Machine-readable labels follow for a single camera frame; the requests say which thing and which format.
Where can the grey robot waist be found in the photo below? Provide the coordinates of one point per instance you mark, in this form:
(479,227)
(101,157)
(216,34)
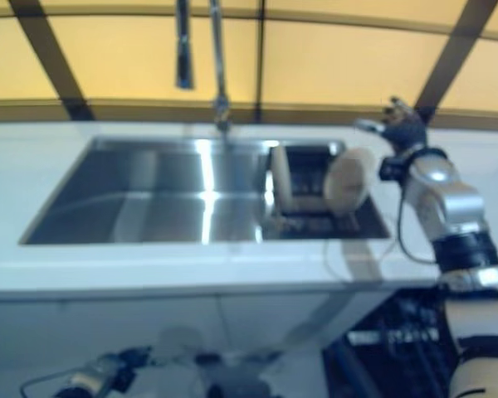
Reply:
(232,379)

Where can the stainless steel sink basin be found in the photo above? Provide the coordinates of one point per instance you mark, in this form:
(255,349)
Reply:
(149,195)

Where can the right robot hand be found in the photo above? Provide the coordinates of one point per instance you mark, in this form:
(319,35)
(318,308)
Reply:
(404,132)

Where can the chrome gooseneck kitchen faucet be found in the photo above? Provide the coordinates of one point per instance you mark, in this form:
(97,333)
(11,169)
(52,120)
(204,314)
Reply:
(220,62)

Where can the black built-in dishwasher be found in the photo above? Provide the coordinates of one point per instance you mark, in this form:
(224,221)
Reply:
(377,344)

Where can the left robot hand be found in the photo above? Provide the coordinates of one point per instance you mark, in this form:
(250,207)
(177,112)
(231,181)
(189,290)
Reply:
(137,365)

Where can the cream round plate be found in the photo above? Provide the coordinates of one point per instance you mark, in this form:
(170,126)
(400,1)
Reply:
(348,178)
(280,174)

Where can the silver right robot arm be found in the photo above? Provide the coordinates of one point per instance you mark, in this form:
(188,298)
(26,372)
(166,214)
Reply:
(452,203)

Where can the black dish drying rack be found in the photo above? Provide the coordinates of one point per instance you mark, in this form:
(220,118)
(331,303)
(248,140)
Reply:
(307,186)

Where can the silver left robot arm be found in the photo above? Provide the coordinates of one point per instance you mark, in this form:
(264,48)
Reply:
(87,377)

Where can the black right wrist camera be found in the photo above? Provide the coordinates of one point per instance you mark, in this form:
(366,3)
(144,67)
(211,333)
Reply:
(392,168)

